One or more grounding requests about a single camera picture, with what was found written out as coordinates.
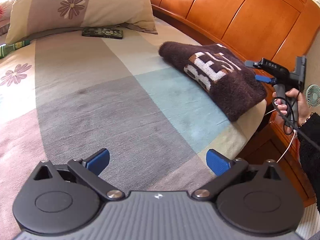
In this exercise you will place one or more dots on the dark green patterned packet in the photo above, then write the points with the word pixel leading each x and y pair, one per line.
pixel 102 32

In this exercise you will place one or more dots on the pink floral folded quilt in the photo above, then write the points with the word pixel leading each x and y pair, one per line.
pixel 6 7

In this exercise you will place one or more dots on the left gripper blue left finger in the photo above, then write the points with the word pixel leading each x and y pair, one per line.
pixel 87 173

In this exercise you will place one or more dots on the striped pastel bed sheet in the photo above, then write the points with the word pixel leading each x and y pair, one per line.
pixel 67 96

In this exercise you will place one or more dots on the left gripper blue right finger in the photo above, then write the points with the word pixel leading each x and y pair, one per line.
pixel 226 171

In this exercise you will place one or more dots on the person right forearm black sleeve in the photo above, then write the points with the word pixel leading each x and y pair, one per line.
pixel 309 156

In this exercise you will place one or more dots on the green glass bottle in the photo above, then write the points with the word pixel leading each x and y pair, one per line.
pixel 6 49

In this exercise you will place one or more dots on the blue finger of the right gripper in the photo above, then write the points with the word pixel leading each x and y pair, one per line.
pixel 267 80
pixel 252 64

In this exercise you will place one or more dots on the dark brown fuzzy sweater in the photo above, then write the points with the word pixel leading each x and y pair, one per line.
pixel 229 83

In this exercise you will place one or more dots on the floral cream pillow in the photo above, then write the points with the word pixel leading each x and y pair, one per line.
pixel 34 16

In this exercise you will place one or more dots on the person right hand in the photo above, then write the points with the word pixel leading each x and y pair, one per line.
pixel 303 110

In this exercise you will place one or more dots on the orange wooden headboard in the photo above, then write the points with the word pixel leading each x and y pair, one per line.
pixel 279 30

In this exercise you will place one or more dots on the small white desk fan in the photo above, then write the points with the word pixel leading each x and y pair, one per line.
pixel 312 95

